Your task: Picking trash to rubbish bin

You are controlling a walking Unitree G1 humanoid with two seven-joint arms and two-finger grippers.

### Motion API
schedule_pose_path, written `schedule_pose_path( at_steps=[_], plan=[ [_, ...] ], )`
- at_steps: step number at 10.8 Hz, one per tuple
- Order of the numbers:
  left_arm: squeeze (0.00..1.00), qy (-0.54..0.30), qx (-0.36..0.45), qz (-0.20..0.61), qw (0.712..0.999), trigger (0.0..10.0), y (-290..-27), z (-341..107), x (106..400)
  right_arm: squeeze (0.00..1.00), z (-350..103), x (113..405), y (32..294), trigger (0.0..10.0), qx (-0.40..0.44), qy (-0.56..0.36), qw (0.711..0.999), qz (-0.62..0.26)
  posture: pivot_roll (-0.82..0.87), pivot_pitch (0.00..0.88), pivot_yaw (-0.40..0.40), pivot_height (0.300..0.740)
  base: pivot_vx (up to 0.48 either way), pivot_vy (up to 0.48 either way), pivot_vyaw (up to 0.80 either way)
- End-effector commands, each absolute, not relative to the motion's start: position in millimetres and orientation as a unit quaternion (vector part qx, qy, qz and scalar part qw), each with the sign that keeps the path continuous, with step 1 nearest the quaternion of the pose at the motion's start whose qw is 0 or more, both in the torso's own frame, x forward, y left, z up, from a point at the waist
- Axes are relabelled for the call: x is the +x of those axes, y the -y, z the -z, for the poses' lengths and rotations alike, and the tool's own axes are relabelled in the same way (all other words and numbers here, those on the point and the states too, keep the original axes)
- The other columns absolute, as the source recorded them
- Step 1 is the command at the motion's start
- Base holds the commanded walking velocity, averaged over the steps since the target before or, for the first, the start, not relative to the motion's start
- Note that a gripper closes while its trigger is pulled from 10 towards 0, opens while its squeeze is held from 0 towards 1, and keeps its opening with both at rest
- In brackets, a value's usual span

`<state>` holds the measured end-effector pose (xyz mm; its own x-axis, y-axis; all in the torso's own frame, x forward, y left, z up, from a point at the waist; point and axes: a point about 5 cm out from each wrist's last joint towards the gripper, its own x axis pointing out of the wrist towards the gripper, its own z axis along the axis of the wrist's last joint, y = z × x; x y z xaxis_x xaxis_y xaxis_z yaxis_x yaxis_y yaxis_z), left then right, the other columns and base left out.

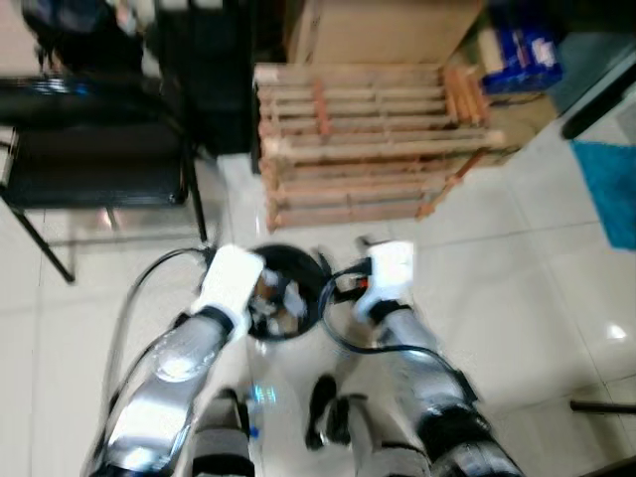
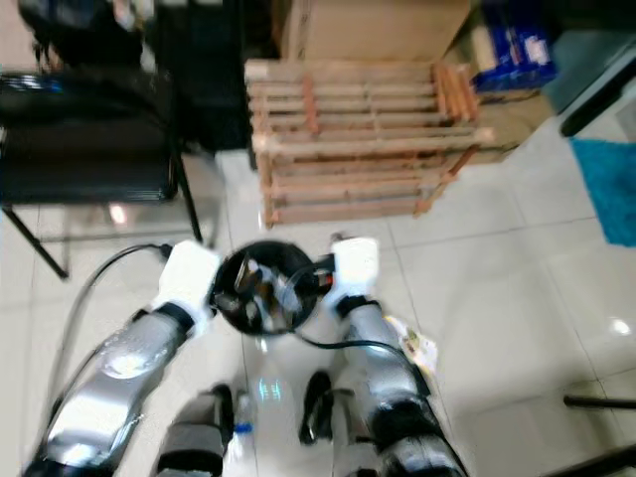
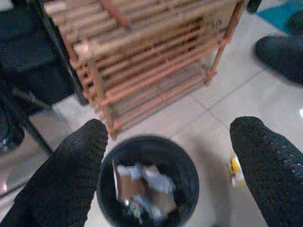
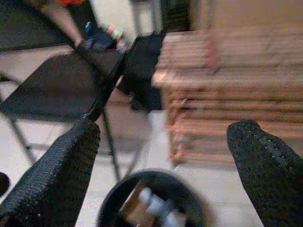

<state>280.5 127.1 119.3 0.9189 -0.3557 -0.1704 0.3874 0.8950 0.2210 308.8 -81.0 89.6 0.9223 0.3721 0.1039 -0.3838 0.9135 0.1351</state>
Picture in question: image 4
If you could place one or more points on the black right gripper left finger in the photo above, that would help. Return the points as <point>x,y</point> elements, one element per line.
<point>52,179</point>

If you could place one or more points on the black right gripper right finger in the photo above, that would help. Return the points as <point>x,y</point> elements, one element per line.
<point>272,177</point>

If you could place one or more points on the clear plastic water bottle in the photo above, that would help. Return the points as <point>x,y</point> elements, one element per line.
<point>154,203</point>

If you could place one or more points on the black round rubbish bin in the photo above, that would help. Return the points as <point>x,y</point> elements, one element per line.
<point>180,179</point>

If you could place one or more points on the black metal table leg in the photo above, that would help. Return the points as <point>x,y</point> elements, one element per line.
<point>111,146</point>

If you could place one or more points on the brown cardboard scrap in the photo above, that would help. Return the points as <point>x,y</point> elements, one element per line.
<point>132,210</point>

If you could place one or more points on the brown wooden pallet stack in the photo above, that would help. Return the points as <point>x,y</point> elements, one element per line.
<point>236,94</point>

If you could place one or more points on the black fabric bag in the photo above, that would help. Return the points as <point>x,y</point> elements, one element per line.
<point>142,71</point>

